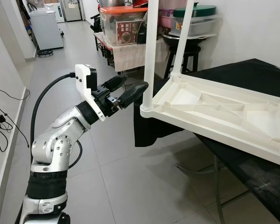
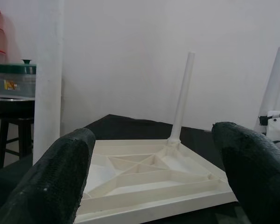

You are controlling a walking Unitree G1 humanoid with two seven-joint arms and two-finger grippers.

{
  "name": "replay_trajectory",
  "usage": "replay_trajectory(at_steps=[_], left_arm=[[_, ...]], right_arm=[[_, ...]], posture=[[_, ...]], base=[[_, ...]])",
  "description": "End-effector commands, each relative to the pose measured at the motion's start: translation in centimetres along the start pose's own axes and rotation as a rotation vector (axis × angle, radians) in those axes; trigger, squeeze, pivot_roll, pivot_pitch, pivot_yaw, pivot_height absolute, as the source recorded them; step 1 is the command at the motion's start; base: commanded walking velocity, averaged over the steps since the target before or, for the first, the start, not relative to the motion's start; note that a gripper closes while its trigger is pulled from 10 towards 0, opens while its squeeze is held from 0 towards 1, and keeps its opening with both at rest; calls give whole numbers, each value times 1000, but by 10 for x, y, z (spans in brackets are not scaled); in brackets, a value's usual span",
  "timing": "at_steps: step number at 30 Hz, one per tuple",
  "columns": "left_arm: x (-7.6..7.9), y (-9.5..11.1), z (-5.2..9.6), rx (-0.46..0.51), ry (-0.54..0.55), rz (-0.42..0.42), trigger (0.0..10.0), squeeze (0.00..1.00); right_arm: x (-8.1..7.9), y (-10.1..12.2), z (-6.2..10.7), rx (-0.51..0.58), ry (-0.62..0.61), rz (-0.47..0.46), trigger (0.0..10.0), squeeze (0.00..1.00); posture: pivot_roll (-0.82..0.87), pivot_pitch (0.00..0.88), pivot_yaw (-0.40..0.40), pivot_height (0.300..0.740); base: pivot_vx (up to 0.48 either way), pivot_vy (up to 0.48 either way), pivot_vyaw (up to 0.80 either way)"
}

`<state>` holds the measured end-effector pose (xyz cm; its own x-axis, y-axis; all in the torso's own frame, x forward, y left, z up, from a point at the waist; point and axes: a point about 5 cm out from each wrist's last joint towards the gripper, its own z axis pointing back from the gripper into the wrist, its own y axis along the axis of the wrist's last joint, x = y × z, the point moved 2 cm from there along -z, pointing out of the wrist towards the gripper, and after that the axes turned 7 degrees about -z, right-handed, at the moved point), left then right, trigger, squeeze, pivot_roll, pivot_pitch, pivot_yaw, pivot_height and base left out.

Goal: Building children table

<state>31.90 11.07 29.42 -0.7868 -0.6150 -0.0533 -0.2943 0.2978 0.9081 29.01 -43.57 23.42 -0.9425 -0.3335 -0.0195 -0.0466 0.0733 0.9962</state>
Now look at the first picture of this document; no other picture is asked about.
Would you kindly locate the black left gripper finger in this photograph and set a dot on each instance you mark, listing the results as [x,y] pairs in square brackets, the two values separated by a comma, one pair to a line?
[133,94]
[115,84]

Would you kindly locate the white plastic children table top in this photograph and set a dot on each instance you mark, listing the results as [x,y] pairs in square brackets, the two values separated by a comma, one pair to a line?
[214,112]

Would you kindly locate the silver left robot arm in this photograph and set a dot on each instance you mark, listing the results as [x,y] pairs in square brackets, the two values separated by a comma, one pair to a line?
[56,140]

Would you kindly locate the beige cloth covered side table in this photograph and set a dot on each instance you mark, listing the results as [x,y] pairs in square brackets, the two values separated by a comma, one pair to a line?
[130,56]

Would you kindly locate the orange lid storage box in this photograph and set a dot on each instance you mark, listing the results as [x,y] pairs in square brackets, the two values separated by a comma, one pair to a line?
[123,30]

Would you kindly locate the black round stool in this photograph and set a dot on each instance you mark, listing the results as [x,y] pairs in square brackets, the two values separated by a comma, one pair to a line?
[189,58]

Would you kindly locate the white fridge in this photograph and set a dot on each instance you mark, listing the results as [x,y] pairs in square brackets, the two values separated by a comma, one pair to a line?
[46,28]

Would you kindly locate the clear container green lid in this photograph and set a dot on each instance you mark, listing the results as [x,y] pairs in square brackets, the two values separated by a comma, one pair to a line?
[203,21]

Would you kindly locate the black power adapter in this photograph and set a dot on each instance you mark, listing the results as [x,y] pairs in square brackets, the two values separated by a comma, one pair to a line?
[0,122]

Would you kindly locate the black tablecloth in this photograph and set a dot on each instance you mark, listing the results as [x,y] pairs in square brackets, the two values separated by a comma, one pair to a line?
[252,74]

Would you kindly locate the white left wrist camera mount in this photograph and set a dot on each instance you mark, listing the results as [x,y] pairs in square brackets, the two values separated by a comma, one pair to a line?
[81,77]

